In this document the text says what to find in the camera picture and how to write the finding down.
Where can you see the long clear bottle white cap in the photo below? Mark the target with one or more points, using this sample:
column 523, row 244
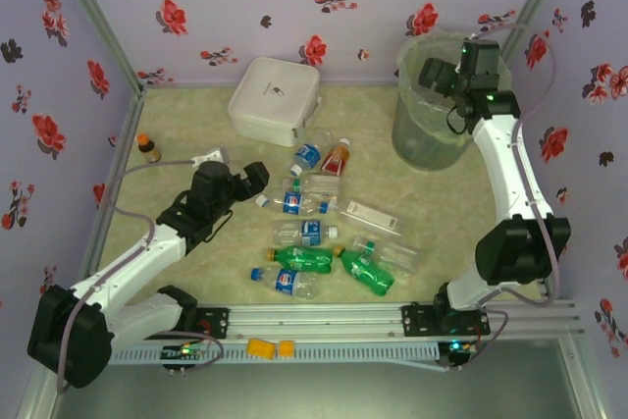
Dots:
column 262, row 201

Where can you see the clear Pepsi bottle blue cap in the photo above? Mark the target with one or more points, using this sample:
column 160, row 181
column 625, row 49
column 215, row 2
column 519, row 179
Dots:
column 288, row 281
column 293, row 203

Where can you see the clear bottle green neck label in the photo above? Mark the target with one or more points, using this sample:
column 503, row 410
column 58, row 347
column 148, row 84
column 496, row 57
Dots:
column 316, row 186
column 397, row 257

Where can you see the red label orange drink bottle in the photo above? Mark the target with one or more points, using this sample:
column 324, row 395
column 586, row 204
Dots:
column 334, row 160

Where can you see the green plastic bottle yellow cap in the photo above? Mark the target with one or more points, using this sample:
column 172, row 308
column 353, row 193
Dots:
column 301, row 258
column 368, row 272

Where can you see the square clear bottle white label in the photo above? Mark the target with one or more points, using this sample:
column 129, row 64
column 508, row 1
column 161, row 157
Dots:
column 368, row 215

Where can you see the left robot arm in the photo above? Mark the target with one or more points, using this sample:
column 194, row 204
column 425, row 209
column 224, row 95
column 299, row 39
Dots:
column 137, row 262

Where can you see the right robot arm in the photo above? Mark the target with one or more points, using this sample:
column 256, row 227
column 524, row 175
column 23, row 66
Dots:
column 510, row 178

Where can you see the grey round bin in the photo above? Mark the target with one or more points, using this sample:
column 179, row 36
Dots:
column 417, row 144

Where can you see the small brown bottle orange cap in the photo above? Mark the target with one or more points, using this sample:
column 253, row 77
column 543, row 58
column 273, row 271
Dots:
column 148, row 150

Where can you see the white zip case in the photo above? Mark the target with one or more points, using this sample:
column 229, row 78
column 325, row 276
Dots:
column 275, row 95

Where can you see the large orange block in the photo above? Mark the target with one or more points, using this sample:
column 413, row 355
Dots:
column 261, row 348

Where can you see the small orange block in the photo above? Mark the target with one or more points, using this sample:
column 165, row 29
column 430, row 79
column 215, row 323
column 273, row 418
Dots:
column 286, row 348

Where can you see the grey metal panel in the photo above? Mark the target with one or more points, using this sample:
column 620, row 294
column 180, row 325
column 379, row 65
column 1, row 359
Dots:
column 314, row 394

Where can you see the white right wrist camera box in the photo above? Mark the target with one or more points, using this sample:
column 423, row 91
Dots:
column 459, row 66

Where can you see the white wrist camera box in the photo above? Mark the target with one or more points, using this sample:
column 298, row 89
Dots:
column 459, row 66
column 213, row 155

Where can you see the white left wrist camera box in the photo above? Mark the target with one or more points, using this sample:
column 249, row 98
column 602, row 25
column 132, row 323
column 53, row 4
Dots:
column 213, row 155

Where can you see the aluminium frame post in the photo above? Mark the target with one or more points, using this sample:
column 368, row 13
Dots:
column 535, row 2
column 98, row 21

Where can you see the aluminium table side rail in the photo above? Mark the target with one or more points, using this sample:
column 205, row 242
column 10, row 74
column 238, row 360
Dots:
column 545, row 291
column 130, row 124

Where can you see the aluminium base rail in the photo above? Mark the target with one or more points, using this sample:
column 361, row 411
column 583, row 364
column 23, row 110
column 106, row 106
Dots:
column 319, row 321

